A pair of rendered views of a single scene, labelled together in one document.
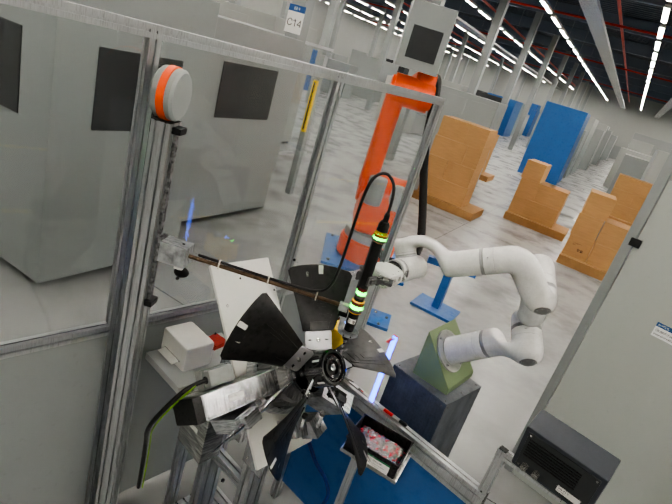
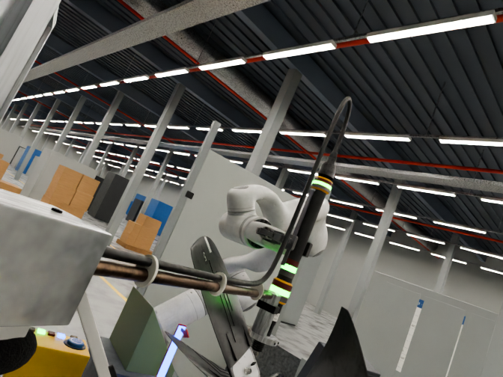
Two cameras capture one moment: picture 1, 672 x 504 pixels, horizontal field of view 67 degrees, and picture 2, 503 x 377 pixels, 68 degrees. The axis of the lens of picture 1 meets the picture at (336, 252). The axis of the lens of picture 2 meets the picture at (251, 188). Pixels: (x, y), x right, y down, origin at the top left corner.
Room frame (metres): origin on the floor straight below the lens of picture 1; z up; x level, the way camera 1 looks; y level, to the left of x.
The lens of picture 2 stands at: (1.28, 0.69, 1.45)
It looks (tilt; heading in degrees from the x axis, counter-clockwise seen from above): 9 degrees up; 295
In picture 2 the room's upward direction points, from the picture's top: 23 degrees clockwise
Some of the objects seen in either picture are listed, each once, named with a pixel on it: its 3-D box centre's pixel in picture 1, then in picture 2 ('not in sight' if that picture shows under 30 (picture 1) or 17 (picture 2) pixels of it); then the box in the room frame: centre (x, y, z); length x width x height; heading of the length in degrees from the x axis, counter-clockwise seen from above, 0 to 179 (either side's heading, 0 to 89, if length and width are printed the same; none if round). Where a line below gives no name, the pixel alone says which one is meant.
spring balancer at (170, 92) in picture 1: (171, 93); not in sight; (1.51, 0.60, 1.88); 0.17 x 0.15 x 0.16; 144
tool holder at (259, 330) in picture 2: (348, 319); (268, 316); (1.50, -0.11, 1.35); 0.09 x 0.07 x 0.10; 89
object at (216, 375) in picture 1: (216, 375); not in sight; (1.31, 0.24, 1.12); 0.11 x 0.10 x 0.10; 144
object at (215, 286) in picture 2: (266, 280); (214, 286); (1.50, 0.19, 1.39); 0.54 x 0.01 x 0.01; 89
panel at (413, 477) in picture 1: (361, 489); not in sight; (1.73, -0.41, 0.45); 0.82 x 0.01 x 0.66; 54
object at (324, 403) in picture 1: (326, 396); not in sight; (1.55, -0.12, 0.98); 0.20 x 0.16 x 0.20; 54
